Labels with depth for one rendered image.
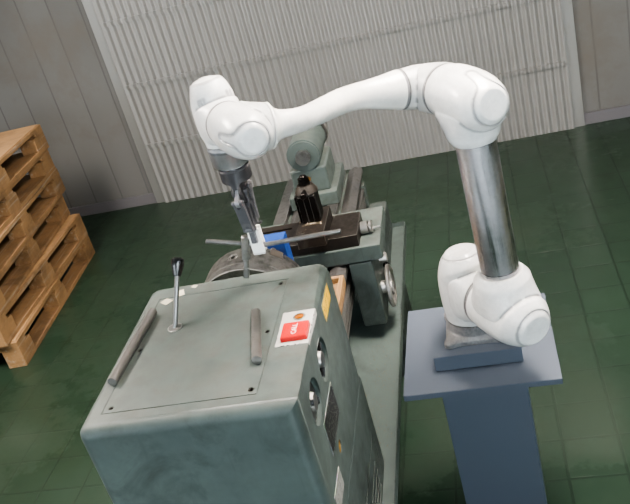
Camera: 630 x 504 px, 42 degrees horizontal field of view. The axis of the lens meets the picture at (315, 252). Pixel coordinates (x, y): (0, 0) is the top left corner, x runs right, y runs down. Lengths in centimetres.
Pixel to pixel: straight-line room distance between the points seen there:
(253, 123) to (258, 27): 402
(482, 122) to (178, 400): 90
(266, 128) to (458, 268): 84
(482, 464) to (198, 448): 118
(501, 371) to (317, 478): 83
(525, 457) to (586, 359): 107
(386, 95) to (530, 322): 68
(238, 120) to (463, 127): 54
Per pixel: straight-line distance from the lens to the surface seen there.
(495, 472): 270
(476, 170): 202
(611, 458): 321
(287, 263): 227
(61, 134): 646
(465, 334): 243
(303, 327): 181
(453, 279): 233
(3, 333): 479
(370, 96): 201
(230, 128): 170
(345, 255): 283
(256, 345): 179
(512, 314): 216
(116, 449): 180
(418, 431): 342
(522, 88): 573
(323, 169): 330
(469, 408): 253
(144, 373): 188
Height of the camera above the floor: 222
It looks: 27 degrees down
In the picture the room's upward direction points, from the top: 16 degrees counter-clockwise
